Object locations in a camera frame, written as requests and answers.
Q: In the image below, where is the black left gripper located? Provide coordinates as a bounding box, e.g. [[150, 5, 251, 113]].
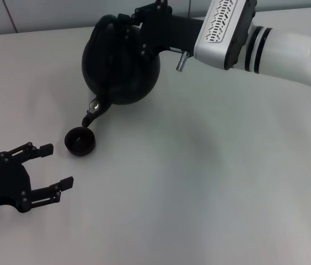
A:
[[0, 141, 75, 215]]

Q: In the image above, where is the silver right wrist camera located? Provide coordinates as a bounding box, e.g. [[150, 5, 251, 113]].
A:
[[193, 0, 257, 71]]

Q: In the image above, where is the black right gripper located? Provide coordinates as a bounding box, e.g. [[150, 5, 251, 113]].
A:
[[117, 0, 206, 60]]

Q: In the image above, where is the grey cable with metal plug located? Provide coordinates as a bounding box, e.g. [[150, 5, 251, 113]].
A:
[[171, 47, 190, 73]]

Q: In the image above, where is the small dark teacup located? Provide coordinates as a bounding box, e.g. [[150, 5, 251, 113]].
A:
[[63, 125, 97, 157]]

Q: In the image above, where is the black round teapot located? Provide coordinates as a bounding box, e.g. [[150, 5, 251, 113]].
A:
[[81, 15, 162, 129]]

